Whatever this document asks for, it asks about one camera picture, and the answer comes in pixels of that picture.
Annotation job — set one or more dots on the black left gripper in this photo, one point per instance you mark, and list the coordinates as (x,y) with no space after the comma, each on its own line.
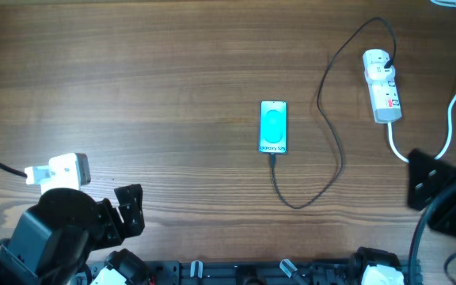
(114,222)

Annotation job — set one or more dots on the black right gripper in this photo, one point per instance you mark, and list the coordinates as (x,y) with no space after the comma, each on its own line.
(444,198)

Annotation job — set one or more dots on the turquoise screen smartphone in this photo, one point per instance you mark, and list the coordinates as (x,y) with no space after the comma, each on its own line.
(273,127)

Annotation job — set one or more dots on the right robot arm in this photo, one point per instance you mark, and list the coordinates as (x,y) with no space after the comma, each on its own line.
(380,267)

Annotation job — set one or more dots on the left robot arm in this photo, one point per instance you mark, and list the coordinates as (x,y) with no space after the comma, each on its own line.
(54,238)

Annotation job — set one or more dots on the white USB charger plug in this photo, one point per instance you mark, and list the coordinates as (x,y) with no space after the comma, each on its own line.
(374,61)

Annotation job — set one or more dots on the white power strip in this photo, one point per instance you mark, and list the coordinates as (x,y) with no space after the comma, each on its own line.
(385,102)

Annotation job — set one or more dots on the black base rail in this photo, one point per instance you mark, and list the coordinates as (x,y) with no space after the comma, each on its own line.
(333,271)

